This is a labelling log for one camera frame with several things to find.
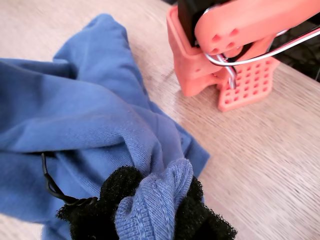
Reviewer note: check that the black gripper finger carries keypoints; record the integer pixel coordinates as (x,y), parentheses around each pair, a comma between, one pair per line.
(100,220)
(200,222)

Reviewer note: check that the blue printed T-shirt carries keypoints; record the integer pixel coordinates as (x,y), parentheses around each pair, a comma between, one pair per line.
(87,112)

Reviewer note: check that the orange robot right arm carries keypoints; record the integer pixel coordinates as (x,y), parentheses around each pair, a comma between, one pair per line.
(190,65)

